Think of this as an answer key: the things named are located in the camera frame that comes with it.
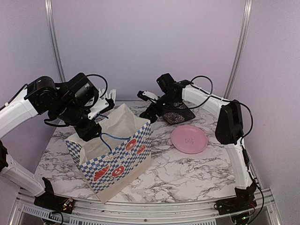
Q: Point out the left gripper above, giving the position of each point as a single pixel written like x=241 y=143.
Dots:
x=88 y=132

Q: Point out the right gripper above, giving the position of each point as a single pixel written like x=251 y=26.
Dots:
x=150 y=110

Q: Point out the checkered paper bag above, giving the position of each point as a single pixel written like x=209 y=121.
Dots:
x=117 y=156

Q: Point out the pink plate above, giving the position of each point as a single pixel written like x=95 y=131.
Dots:
x=189 y=139

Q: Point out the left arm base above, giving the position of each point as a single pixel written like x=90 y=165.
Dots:
x=54 y=202

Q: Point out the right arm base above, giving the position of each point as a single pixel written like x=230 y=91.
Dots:
x=234 y=204

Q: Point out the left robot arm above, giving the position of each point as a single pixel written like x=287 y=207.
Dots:
x=32 y=100

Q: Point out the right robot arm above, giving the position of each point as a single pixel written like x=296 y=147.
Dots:
x=229 y=130

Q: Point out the black patterned square plate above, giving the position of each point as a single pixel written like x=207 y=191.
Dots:
x=177 y=113

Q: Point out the bundle of white wrapped straws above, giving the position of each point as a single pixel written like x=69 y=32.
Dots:
x=109 y=94

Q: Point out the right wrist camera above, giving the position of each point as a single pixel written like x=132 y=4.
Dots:
x=147 y=96

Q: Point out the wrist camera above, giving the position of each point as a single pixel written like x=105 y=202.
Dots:
x=102 y=106
x=147 y=96

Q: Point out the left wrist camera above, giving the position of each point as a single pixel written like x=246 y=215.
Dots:
x=102 y=106

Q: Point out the left aluminium post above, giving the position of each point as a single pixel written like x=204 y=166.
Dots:
x=53 y=39

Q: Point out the aluminium post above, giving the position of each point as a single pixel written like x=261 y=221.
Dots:
x=240 y=47
x=53 y=39

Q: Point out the aluminium front rail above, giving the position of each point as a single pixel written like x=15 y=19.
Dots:
x=92 y=212

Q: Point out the right aluminium post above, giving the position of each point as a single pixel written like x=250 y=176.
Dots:
x=240 y=47

